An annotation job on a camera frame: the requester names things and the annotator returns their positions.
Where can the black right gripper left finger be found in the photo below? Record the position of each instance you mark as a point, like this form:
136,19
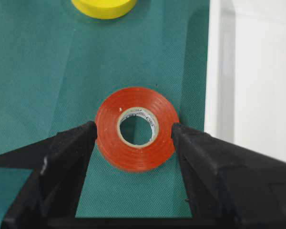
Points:
44,180

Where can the white plastic case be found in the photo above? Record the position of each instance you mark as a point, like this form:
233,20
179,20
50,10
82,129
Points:
245,101

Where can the yellow tape roll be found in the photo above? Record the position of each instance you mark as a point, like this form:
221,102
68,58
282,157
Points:
104,9

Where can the red tape roll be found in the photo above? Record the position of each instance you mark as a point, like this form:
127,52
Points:
147,104

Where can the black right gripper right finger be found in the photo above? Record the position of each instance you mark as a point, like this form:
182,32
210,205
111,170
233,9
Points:
237,187

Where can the green table cloth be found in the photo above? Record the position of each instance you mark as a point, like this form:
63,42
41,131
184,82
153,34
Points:
58,65

